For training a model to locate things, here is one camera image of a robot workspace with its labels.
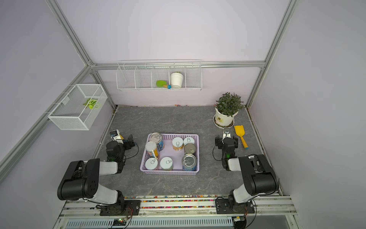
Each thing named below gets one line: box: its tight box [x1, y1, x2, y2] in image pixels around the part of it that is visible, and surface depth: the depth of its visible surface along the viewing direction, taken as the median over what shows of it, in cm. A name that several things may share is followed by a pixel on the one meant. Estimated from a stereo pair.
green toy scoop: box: [155, 80, 173, 90], surface depth 101 cm
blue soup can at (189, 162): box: [181, 153, 197, 172], surface depth 80 cm
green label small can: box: [159, 156, 174, 171], surface depth 85 cm
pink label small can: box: [144, 157, 159, 171], surface depth 85 cm
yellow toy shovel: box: [233, 124, 249, 150], surface depth 106 cm
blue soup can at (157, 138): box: [149, 132, 165, 152], surface depth 91 cm
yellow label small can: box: [183, 136, 195, 146], surface depth 96 cm
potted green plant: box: [213, 92, 245, 129], surface depth 98 cm
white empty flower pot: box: [170, 72, 184, 89], surface depth 94 cm
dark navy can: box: [183, 143, 196, 155], surface depth 86 cm
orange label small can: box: [171, 136, 184, 152], surface depth 94 cm
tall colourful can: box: [144, 140, 160, 160], surface depth 84 cm
